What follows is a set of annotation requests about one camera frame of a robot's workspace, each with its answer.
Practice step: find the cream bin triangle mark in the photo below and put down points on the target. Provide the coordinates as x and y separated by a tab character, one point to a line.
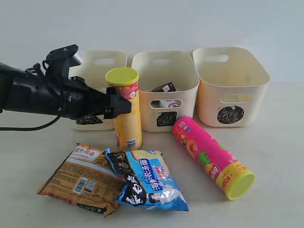
93	70

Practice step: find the yellow chips can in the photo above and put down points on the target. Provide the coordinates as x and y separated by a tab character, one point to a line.
127	126

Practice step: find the orange noodle packet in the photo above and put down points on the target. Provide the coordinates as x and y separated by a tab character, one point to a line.
85	179

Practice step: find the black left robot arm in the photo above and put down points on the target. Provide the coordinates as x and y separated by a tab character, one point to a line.
22	91

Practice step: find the cream bin circle mark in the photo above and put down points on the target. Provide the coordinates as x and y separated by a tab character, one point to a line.
231	87

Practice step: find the cream bin square mark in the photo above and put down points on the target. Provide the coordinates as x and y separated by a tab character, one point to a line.
157	68

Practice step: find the small purple box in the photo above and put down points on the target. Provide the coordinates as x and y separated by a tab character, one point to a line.
168	87

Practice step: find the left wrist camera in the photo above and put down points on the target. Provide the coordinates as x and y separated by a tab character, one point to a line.
64	57

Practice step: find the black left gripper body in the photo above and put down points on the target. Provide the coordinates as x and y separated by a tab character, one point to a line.
80	100

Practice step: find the blue white milk carton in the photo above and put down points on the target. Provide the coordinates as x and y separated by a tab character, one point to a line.
170	103

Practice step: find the blue noodle packet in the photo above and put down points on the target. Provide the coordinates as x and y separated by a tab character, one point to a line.
148	182

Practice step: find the pink chips can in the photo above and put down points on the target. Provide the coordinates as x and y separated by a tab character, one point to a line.
231	176

